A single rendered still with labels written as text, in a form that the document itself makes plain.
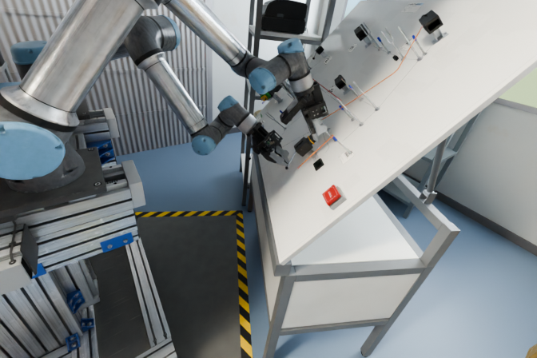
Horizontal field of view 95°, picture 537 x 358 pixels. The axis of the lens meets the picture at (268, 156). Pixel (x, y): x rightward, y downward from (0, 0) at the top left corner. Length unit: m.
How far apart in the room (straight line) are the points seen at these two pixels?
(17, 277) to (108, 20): 0.56
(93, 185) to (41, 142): 0.22
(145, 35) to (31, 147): 0.48
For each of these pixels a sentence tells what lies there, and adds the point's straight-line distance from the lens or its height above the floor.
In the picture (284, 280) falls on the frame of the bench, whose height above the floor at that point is 0.77.
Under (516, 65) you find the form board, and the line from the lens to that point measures 0.85.
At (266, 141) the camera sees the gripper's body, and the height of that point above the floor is 1.15.
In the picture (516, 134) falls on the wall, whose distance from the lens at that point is 3.00.
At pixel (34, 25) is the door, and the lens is 2.83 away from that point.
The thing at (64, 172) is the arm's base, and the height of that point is 1.19.
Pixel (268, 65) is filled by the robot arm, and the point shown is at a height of 1.44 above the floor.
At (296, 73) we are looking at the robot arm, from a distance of 0.81.
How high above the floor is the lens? 1.58
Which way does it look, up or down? 31 degrees down
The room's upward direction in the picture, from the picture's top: 7 degrees clockwise
